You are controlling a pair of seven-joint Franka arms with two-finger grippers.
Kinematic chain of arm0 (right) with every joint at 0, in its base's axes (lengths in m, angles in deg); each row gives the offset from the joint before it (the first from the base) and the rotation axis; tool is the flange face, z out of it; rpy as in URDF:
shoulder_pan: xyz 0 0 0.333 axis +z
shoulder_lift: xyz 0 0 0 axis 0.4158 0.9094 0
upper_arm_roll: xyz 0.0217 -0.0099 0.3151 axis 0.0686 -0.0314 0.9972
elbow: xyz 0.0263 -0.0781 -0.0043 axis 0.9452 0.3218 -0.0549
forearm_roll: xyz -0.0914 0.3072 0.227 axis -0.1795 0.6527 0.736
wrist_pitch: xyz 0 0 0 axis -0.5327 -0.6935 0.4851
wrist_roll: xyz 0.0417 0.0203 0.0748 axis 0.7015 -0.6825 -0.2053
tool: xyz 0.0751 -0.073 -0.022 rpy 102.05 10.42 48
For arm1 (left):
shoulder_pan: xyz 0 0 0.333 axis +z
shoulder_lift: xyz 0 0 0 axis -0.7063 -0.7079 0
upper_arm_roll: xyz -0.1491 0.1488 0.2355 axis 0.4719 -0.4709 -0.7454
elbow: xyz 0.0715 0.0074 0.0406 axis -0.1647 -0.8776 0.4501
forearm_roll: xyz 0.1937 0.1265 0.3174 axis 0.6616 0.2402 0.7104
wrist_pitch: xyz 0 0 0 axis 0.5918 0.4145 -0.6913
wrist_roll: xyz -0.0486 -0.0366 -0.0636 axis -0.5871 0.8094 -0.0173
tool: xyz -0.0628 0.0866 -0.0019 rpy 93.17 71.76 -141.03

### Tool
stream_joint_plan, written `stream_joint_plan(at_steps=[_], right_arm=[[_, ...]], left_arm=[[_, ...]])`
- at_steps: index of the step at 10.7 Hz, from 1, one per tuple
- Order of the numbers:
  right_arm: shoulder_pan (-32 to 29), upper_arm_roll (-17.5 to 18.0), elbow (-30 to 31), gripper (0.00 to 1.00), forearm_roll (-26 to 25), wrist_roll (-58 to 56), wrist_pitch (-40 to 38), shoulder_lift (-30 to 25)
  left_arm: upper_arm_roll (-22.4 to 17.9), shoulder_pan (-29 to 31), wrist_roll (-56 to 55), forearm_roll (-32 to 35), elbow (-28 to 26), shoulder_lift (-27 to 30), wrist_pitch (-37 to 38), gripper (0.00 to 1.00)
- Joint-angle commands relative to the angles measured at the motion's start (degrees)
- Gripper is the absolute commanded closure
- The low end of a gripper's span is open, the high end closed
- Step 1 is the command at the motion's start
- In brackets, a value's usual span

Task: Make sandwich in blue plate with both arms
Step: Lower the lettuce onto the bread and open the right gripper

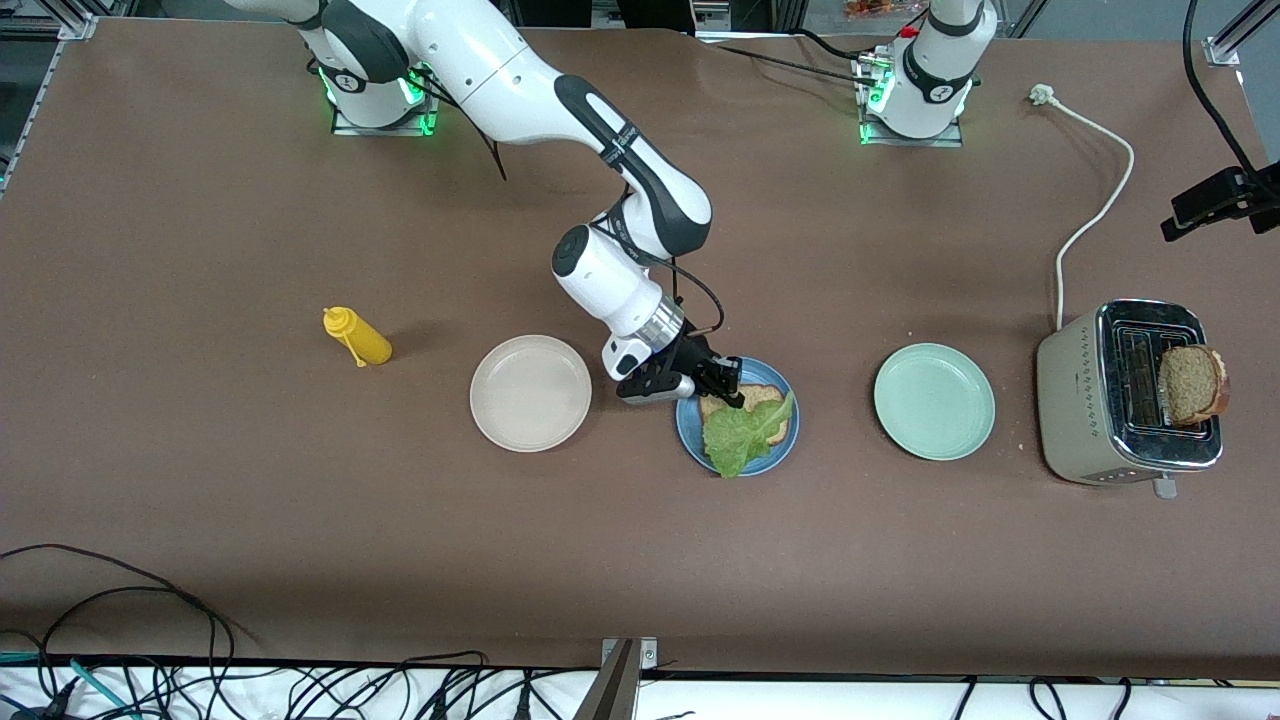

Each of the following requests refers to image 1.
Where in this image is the beige chrome toaster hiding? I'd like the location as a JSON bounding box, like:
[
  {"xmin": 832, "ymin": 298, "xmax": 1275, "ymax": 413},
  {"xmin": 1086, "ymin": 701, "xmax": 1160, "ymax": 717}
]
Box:
[{"xmin": 1036, "ymin": 298, "xmax": 1225, "ymax": 499}]

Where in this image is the metal frame bracket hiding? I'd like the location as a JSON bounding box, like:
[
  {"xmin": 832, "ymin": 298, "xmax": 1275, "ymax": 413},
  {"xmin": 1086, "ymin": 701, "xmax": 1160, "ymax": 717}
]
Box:
[{"xmin": 575, "ymin": 637, "xmax": 659, "ymax": 720}]

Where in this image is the teal cable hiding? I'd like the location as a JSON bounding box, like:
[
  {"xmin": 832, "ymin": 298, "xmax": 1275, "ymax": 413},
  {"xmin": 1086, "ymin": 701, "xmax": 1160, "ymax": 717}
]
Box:
[{"xmin": 0, "ymin": 650, "xmax": 141, "ymax": 720}]

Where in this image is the blue plate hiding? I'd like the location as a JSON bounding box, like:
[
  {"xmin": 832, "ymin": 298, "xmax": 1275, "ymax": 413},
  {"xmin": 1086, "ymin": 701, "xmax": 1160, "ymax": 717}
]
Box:
[{"xmin": 675, "ymin": 357, "xmax": 801, "ymax": 478}]

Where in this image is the green plate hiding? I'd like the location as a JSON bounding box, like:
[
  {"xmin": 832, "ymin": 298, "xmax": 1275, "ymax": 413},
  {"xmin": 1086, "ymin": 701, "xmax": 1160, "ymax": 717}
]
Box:
[{"xmin": 873, "ymin": 342, "xmax": 997, "ymax": 462}]

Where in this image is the green lettuce leaf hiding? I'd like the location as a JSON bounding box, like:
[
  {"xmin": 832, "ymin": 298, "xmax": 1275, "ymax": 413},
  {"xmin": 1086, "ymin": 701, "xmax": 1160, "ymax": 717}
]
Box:
[{"xmin": 702, "ymin": 390, "xmax": 797, "ymax": 479}]

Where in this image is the white toaster power cable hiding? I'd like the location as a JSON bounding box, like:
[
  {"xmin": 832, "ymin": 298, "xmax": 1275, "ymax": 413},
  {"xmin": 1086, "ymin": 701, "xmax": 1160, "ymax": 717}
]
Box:
[{"xmin": 1029, "ymin": 84, "xmax": 1137, "ymax": 333}]

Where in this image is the aluminium profile corner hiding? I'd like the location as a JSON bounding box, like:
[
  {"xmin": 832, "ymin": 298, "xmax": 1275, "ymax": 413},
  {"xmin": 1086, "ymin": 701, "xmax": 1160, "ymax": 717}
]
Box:
[{"xmin": 1205, "ymin": 0, "xmax": 1280, "ymax": 67}]

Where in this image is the white plate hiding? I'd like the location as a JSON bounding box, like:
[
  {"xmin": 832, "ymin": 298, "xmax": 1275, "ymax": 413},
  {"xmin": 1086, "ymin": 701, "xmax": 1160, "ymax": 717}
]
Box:
[{"xmin": 469, "ymin": 334, "xmax": 593, "ymax": 454}]

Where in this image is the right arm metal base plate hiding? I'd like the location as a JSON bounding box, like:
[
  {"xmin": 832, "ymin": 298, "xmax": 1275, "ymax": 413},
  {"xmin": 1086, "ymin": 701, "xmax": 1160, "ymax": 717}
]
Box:
[{"xmin": 332, "ymin": 40, "xmax": 446, "ymax": 138}]

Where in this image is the brown bread slice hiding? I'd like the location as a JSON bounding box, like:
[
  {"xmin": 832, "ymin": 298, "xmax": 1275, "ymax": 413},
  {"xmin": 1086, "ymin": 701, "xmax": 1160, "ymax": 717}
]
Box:
[
  {"xmin": 1158, "ymin": 344, "xmax": 1232, "ymax": 428},
  {"xmin": 698, "ymin": 383, "xmax": 791, "ymax": 447}
]

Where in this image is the black floor cable loop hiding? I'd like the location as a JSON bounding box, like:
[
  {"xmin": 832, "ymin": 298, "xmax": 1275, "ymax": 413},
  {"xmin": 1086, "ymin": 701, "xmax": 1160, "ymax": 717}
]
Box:
[
  {"xmin": 0, "ymin": 544, "xmax": 237, "ymax": 720},
  {"xmin": 38, "ymin": 586, "xmax": 219, "ymax": 720}
]

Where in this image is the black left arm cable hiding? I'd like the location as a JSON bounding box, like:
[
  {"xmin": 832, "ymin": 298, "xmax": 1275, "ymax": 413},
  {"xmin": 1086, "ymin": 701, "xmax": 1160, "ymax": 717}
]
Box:
[{"xmin": 1183, "ymin": 0, "xmax": 1276, "ymax": 176}]

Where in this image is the black base cable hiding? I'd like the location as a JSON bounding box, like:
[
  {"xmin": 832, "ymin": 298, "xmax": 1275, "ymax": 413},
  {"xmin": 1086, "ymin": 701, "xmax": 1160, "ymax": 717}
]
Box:
[
  {"xmin": 793, "ymin": 27, "xmax": 876, "ymax": 66},
  {"xmin": 700, "ymin": 40, "xmax": 886, "ymax": 89}
]

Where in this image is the yellow mustard squeeze bottle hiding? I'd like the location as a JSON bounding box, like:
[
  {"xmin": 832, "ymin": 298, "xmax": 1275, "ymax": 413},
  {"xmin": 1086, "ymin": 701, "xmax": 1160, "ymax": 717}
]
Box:
[{"xmin": 322, "ymin": 306, "xmax": 394, "ymax": 368}]

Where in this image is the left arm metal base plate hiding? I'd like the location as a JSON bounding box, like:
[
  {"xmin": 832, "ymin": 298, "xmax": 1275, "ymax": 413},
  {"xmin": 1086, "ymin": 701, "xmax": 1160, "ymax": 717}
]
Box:
[{"xmin": 858, "ymin": 50, "xmax": 966, "ymax": 149}]

